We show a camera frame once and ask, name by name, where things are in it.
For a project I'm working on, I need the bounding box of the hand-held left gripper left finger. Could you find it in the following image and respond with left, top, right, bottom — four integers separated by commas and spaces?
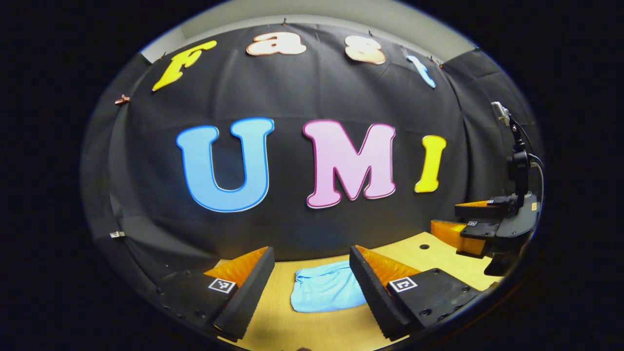
156, 246, 276, 342

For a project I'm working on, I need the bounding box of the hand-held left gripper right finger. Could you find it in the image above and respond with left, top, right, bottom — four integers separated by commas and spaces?
349, 245, 486, 341

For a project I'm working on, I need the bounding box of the light blue T-shirt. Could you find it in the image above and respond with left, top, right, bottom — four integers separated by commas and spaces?
291, 260, 367, 313

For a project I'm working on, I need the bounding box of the black backdrop cloth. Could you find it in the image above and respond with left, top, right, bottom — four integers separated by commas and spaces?
80, 23, 544, 293

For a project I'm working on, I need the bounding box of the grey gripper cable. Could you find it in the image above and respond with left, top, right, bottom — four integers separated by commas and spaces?
529, 154, 545, 200

